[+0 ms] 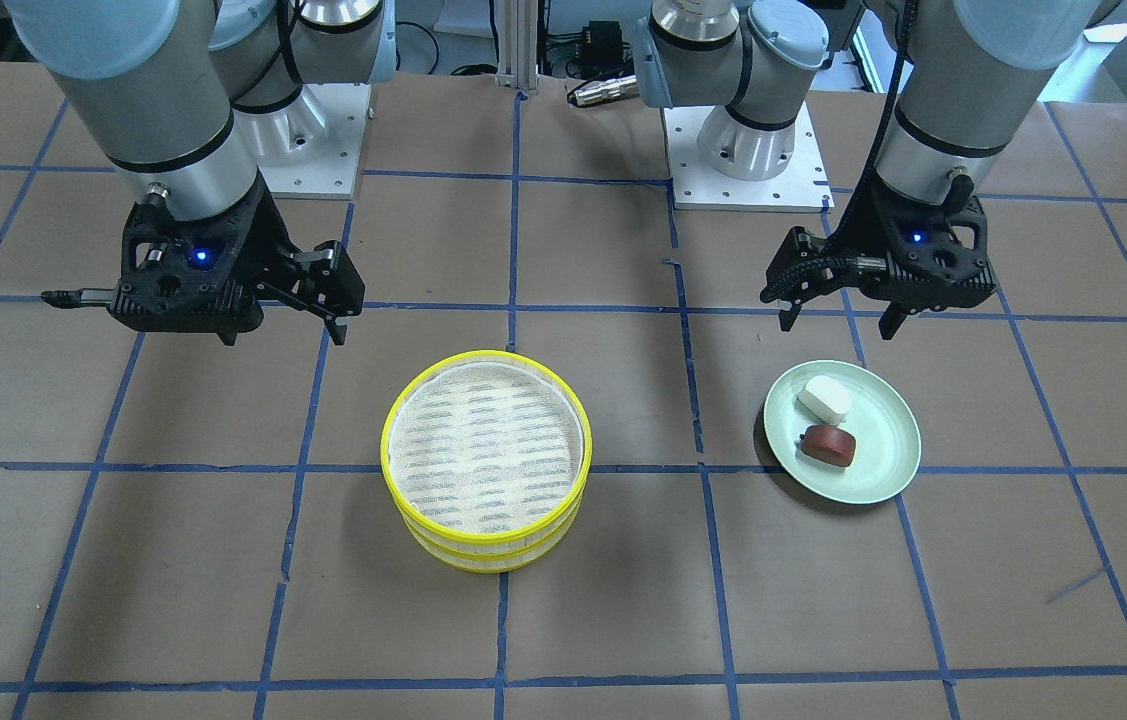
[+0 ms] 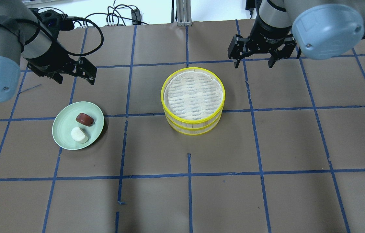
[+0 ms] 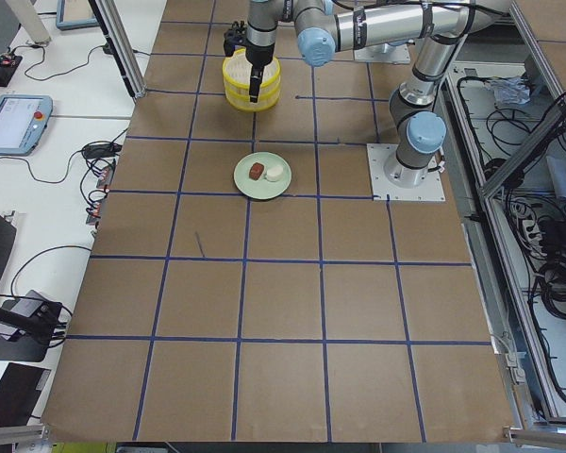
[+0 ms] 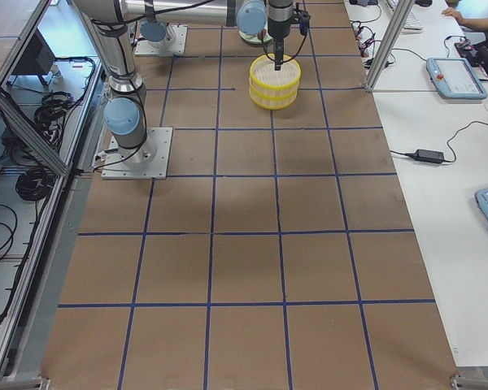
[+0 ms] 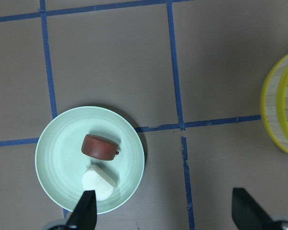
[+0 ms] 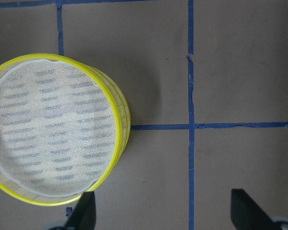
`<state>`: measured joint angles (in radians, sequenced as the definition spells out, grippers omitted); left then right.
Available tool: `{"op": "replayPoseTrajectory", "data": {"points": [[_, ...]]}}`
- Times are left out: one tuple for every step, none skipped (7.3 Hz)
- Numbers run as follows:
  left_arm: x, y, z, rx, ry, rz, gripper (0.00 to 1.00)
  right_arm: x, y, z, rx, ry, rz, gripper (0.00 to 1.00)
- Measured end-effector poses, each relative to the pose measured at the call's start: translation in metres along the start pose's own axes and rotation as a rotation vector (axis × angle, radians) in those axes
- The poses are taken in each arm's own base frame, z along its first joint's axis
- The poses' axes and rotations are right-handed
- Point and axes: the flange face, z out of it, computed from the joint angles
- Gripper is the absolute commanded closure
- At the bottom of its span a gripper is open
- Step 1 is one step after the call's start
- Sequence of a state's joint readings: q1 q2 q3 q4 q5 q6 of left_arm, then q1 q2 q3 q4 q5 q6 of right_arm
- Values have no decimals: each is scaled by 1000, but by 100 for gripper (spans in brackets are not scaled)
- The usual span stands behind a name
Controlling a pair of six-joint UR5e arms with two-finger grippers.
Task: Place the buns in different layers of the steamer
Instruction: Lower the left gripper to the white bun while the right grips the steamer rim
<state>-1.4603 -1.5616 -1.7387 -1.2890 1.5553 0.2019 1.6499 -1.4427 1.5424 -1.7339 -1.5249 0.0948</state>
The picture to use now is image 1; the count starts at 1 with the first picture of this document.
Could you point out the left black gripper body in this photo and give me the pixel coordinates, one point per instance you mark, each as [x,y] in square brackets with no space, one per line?
[861,232]

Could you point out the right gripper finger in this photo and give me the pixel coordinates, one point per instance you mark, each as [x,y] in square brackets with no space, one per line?
[323,282]
[244,317]

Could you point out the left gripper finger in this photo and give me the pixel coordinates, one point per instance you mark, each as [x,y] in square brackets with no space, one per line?
[892,318]
[791,305]

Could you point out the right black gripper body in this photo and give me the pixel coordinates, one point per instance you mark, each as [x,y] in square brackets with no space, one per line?
[268,240]

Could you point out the white bun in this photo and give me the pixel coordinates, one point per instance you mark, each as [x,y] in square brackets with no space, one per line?
[827,399]

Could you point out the yellow steamer layer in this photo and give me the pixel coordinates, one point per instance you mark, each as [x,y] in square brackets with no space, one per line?
[492,558]
[486,447]

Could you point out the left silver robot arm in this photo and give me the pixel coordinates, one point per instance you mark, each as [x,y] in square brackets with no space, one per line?
[966,73]

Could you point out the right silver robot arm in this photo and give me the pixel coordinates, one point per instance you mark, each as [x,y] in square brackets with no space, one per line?
[210,110]

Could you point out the light green plate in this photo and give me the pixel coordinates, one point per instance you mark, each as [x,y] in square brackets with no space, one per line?
[887,435]

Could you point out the brown bun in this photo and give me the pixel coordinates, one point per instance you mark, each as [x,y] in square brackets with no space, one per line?
[829,444]

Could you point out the silver cylindrical connector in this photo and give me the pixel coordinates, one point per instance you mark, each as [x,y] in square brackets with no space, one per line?
[596,92]

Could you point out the black power adapter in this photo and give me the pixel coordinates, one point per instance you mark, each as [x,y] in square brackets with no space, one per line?
[601,45]

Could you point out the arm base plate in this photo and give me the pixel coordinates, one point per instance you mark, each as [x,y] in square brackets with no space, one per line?
[312,148]
[719,165]

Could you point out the aluminium frame post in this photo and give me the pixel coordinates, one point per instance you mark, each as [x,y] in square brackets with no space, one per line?
[517,34]

